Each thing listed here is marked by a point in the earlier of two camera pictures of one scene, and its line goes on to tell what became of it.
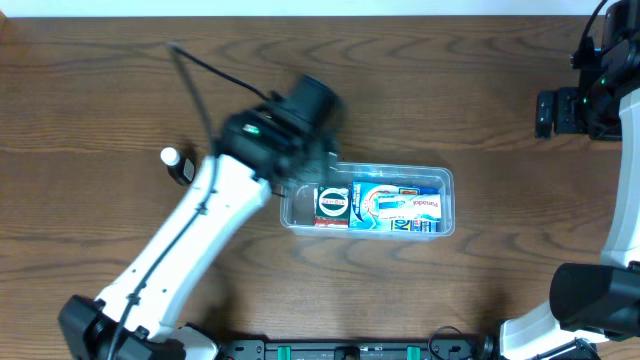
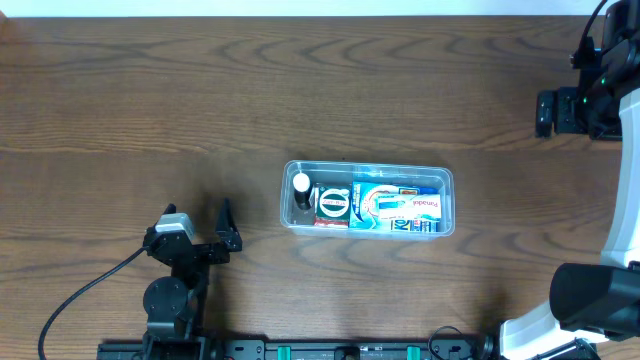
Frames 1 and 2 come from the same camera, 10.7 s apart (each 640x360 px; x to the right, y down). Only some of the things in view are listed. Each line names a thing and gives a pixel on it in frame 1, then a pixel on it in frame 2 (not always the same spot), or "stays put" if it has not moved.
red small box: (331, 223) stays put
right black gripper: (552, 112) stays put
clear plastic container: (373, 202) stays put
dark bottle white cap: (180, 168) to (302, 183)
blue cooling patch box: (364, 207) stays put
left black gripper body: (307, 163) to (201, 250)
